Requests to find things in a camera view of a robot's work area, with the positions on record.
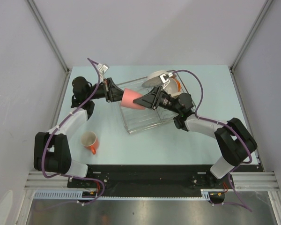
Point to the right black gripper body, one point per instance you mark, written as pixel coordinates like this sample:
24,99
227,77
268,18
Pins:
166,101

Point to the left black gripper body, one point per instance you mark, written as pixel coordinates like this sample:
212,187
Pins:
99,93

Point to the orange white bowl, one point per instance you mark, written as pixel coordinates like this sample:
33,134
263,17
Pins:
173,88

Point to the pink tumbler cup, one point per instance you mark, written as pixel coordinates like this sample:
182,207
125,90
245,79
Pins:
128,97

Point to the white deep plate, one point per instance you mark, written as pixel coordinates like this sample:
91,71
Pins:
153,80

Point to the orange mug with handle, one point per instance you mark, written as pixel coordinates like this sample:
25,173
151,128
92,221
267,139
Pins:
90,141

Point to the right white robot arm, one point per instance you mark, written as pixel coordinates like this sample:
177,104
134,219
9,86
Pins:
234,140

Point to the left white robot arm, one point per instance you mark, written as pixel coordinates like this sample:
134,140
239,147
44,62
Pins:
51,148

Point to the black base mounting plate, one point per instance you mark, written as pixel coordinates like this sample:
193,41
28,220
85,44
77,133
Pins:
155,181

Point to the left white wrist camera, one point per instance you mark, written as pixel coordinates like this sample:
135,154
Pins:
102,68

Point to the chrome wire dish rack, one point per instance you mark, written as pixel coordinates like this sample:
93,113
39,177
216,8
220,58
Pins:
140,120

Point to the white slotted cable duct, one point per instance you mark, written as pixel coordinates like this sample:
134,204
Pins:
78,195

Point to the aluminium frame rail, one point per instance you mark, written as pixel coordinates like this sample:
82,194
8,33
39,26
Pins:
36,181

